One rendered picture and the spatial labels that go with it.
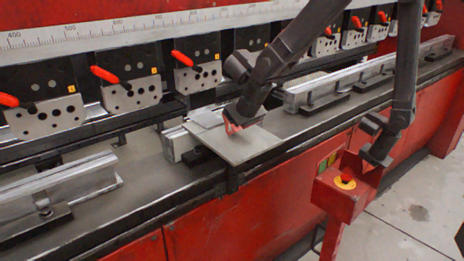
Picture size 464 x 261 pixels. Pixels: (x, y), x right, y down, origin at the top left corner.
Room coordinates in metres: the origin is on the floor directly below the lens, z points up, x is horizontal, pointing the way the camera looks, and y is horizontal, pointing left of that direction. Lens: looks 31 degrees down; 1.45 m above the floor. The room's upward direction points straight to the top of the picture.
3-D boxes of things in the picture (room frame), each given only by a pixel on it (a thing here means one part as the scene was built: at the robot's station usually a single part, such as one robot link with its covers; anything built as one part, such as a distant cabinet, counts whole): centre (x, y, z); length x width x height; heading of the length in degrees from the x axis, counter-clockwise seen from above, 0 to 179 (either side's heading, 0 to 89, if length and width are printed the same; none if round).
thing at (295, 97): (1.67, -0.90, 0.92); 1.67 x 0.06 x 0.10; 128
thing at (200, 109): (0.89, 0.10, 1.05); 0.10 x 0.02 x 0.10; 128
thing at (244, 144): (0.77, 0.00, 1.00); 0.26 x 0.18 x 0.01; 38
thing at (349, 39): (1.36, -0.51, 1.18); 0.15 x 0.09 x 0.17; 128
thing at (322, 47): (1.24, -0.36, 1.18); 0.15 x 0.09 x 0.17; 128
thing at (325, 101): (1.22, -0.42, 0.89); 0.30 x 0.05 x 0.03; 128
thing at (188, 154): (0.87, 0.03, 0.89); 0.30 x 0.05 x 0.03; 128
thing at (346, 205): (0.84, -0.42, 0.75); 0.20 x 0.16 x 0.18; 134
